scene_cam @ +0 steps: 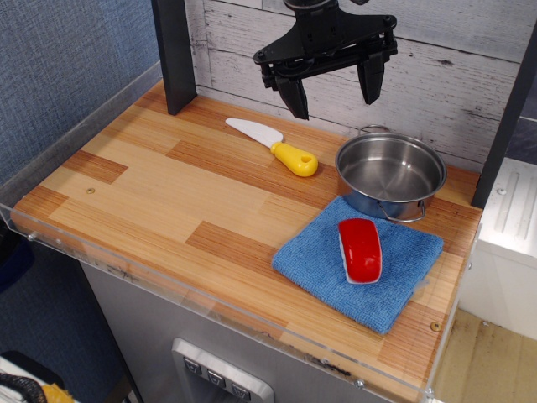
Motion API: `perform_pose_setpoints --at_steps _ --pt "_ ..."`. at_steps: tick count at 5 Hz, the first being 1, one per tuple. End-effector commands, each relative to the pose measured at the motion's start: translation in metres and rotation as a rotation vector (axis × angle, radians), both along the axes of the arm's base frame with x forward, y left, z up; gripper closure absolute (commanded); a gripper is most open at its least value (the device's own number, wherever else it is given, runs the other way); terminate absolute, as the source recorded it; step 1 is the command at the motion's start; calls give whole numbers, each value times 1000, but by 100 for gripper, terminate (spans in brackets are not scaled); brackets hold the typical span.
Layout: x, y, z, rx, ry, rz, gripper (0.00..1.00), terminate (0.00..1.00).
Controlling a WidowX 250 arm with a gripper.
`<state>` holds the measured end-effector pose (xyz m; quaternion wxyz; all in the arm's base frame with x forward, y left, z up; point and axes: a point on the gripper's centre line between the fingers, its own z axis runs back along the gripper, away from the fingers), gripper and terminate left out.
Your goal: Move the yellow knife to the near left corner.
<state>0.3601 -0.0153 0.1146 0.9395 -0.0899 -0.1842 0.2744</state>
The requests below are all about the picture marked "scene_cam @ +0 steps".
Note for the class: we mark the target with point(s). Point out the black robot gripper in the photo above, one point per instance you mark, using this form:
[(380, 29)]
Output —
[(325, 38)]

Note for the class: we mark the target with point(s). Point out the white knife with yellow handle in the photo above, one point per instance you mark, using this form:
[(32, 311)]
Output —
[(298, 161)]

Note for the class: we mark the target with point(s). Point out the stainless steel pot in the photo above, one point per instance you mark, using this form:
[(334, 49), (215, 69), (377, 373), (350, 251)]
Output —
[(389, 175)]

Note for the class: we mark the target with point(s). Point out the red and white toy sushi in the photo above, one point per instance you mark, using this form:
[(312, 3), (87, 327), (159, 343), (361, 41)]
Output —
[(360, 251)]

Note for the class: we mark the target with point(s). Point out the blue microfibre cloth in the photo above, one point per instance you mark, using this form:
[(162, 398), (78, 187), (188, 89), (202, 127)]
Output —
[(312, 260)]

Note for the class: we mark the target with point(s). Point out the white ribbed side cabinet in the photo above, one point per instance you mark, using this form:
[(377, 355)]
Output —
[(500, 283)]

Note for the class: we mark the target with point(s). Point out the grey toy fridge cabinet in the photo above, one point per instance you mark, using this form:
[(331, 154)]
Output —
[(281, 345)]

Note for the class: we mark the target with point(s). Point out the clear acrylic table guard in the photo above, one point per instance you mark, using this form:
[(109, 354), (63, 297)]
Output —
[(193, 200)]

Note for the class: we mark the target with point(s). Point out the silver dispenser button panel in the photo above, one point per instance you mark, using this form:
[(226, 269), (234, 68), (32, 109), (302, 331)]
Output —
[(206, 378)]

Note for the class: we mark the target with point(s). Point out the dark grey left post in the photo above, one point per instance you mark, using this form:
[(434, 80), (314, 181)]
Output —
[(171, 27)]

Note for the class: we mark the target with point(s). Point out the dark grey post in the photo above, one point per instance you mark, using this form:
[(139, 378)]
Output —
[(171, 27), (508, 123)]

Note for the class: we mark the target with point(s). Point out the dark grey right post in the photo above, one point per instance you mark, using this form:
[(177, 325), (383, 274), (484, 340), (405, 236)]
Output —
[(508, 123)]

